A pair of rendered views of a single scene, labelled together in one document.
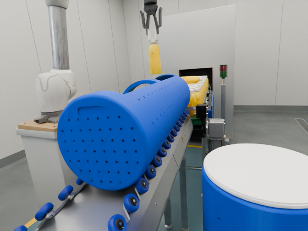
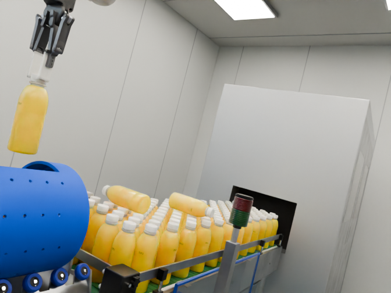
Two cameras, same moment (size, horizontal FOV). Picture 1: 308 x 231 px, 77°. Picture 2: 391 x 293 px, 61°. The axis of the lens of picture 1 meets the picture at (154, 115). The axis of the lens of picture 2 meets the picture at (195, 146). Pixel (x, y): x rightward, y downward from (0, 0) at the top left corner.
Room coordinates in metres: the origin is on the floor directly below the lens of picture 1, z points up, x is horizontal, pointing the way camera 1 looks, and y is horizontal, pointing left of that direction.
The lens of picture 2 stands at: (0.50, -0.64, 1.34)
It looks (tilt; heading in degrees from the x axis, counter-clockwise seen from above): 2 degrees up; 12
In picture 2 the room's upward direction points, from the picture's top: 14 degrees clockwise
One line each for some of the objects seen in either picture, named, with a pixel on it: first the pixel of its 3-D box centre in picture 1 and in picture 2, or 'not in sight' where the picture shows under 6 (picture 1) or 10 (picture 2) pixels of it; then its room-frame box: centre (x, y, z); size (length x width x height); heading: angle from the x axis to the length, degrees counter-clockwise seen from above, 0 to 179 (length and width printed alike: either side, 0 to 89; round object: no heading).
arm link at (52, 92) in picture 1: (52, 90); not in sight; (1.19, 0.60, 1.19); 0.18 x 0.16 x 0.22; 4
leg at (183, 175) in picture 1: (184, 195); not in sight; (1.29, -0.18, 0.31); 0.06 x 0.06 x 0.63; 72
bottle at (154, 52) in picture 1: (154, 58); (29, 117); (1.24, -0.03, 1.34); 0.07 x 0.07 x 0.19
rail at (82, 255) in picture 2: (174, 108); (80, 253); (1.45, -0.16, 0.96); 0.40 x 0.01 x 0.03; 72
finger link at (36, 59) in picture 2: (149, 35); (36, 65); (1.24, -0.01, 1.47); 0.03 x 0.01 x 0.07; 161
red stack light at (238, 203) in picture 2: (223, 68); (242, 203); (1.63, -0.60, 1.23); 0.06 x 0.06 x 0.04
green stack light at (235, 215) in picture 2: (223, 74); (239, 217); (1.63, -0.60, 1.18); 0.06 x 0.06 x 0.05
